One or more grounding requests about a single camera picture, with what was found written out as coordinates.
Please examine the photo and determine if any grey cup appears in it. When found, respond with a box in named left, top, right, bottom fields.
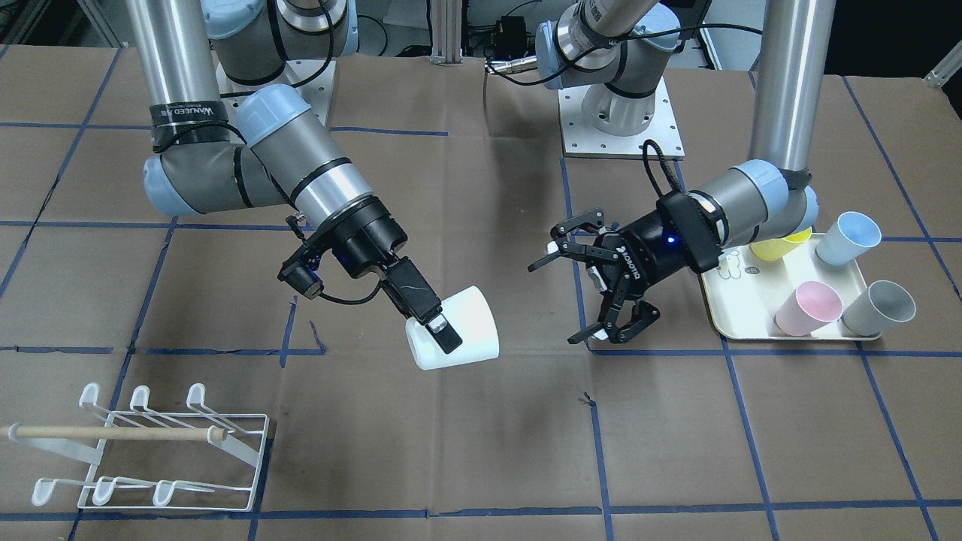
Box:
left=842, top=280, right=917, bottom=336

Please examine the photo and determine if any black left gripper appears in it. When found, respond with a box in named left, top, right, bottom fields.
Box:
left=528, top=210, right=696, bottom=346

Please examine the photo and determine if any pink cup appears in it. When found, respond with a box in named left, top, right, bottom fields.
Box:
left=774, top=280, right=844, bottom=337

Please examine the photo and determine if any white wire cup rack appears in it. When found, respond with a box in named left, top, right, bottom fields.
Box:
left=2, top=382, right=271, bottom=514

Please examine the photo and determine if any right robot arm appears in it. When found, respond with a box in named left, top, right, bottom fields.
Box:
left=126, top=1, right=467, bottom=354

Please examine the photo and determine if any white ikea cup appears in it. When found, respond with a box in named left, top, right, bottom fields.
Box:
left=405, top=286, right=501, bottom=370

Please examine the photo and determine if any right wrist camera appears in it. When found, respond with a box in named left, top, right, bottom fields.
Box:
left=277, top=255, right=324, bottom=299

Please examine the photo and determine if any cream plastic tray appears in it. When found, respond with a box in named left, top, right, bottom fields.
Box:
left=700, top=234, right=868, bottom=341

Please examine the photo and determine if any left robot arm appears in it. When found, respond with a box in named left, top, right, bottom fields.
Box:
left=531, top=1, right=844, bottom=353

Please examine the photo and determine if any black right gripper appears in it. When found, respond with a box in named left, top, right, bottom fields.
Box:
left=323, top=199, right=463, bottom=354

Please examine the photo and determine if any yellow cup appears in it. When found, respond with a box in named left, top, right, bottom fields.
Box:
left=749, top=228, right=813, bottom=261

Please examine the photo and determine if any light blue cup near base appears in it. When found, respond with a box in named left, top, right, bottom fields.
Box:
left=815, top=211, right=882, bottom=266

